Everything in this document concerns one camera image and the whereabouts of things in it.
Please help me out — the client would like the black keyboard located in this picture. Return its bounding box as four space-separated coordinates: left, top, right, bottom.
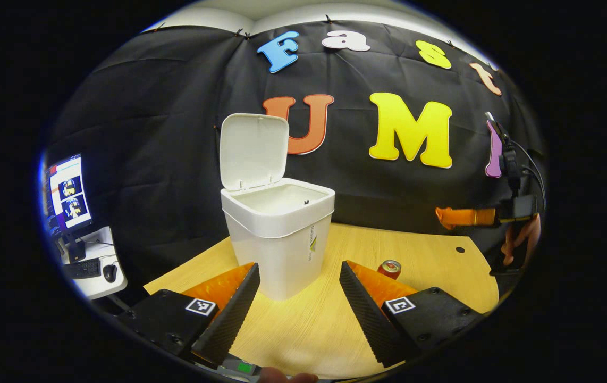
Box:
62 259 102 280

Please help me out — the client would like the white desktop garbage bin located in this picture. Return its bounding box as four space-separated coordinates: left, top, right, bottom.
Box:
220 113 336 302

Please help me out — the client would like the red pop can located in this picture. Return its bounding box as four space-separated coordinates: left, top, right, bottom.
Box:
377 260 402 281

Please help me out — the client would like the wooden desktop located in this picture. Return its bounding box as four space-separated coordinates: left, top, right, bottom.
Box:
143 222 500 379

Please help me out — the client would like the black backdrop cloth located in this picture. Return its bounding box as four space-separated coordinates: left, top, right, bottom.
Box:
43 20 546 298

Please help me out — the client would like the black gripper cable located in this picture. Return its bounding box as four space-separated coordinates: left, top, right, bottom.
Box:
510 138 547 214

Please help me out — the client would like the white side desk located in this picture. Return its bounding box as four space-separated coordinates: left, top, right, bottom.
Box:
58 226 128 300

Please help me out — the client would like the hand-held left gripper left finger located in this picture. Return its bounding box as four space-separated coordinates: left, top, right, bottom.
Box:
116 262 262 369

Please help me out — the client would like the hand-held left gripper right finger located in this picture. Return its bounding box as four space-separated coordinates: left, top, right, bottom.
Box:
339 260 487 369

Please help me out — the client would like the computer monitor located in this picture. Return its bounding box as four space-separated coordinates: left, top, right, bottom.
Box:
43 153 94 264

